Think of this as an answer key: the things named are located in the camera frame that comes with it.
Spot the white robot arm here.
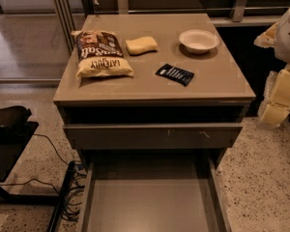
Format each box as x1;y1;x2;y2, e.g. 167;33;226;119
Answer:
254;8;290;128

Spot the black power strip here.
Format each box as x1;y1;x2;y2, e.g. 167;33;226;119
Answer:
46;161;75;232

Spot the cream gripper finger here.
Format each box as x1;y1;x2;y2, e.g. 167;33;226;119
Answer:
254;22;278;48
260;70;290;127

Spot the black side table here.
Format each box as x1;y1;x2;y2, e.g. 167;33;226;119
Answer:
0;104;61;206

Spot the brown yellow chip bag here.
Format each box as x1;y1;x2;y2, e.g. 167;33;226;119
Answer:
72;30;133;79

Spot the dark blue rxbar wrapper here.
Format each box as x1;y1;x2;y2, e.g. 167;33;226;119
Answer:
156;64;194;86

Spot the open grey middle drawer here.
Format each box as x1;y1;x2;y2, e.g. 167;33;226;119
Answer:
76;155;232;232

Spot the white paper bowl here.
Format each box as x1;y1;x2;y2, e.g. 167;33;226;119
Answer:
179;30;219;54

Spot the grey drawer cabinet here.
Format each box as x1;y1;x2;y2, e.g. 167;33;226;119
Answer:
52;13;257;232

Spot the yellow sponge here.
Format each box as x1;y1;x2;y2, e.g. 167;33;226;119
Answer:
126;37;159;55

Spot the closed grey top drawer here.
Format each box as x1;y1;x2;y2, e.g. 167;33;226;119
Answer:
64;123;242;150

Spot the black floor cable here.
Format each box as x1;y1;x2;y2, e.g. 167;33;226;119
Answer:
33;132;71;166

